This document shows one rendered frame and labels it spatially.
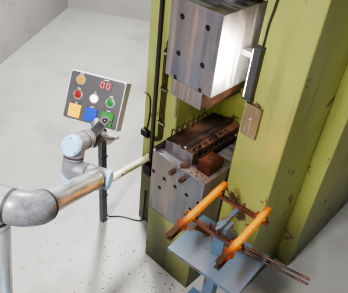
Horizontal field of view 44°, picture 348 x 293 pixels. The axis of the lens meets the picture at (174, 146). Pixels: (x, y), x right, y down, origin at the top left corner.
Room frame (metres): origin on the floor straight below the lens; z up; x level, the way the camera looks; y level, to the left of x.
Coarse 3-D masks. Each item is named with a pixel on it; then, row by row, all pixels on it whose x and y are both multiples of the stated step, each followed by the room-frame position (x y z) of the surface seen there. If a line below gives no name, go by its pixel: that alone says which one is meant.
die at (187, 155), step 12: (204, 120) 2.12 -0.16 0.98; (216, 120) 2.12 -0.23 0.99; (180, 132) 1.98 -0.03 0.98; (192, 132) 1.98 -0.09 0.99; (216, 132) 2.00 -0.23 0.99; (228, 132) 2.02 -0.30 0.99; (168, 144) 1.89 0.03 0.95; (180, 144) 1.84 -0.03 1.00; (192, 144) 1.85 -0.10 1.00; (204, 144) 1.88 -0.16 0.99; (180, 156) 1.83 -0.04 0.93; (192, 156) 1.78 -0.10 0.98
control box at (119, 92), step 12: (72, 72) 2.15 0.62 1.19; (84, 72) 2.14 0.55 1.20; (72, 84) 2.11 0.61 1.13; (84, 84) 2.10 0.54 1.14; (96, 84) 2.10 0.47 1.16; (108, 84) 2.08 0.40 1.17; (120, 84) 2.08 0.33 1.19; (72, 96) 2.08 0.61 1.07; (84, 96) 2.07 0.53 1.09; (108, 96) 2.05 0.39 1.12; (120, 96) 2.04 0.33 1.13; (84, 108) 2.03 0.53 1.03; (96, 108) 2.02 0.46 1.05; (108, 108) 2.02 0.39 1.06; (120, 108) 2.01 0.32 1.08; (84, 120) 2.00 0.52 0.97; (120, 120) 2.00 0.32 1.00
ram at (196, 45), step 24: (192, 0) 1.88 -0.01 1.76; (216, 0) 1.92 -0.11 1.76; (240, 0) 1.95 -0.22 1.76; (192, 24) 1.85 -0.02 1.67; (216, 24) 1.76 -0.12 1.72; (240, 24) 1.85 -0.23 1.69; (168, 48) 1.93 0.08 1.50; (192, 48) 1.84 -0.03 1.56; (216, 48) 1.75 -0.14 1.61; (240, 48) 1.88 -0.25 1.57; (168, 72) 1.92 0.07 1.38; (192, 72) 1.83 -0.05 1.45; (216, 72) 1.76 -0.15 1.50; (240, 72) 1.91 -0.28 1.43
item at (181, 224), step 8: (224, 184) 1.56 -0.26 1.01; (216, 192) 1.50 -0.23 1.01; (208, 200) 1.44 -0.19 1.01; (200, 208) 1.38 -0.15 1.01; (184, 216) 1.32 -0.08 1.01; (192, 216) 1.33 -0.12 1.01; (176, 224) 1.27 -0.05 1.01; (184, 224) 1.27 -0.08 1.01; (168, 232) 1.22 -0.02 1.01; (176, 232) 1.23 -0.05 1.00
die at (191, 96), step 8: (176, 80) 1.88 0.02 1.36; (176, 88) 1.88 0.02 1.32; (184, 88) 1.85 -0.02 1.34; (192, 88) 1.82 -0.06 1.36; (232, 88) 1.97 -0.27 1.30; (240, 88) 2.03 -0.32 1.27; (176, 96) 1.88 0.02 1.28; (184, 96) 1.84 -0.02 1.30; (192, 96) 1.81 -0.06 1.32; (200, 96) 1.78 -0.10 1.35; (216, 96) 1.87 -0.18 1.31; (224, 96) 1.92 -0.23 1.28; (192, 104) 1.81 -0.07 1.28; (200, 104) 1.78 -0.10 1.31; (208, 104) 1.83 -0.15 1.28
